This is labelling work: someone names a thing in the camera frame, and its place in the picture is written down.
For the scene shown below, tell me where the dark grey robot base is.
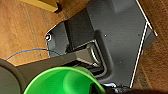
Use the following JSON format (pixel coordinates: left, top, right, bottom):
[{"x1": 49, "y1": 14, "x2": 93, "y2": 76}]
[{"x1": 44, "y1": 0, "x2": 158, "y2": 90}]

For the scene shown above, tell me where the blue cable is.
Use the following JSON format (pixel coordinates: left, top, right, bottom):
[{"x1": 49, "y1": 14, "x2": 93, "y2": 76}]
[{"x1": 4, "y1": 48, "x2": 64, "y2": 62}]

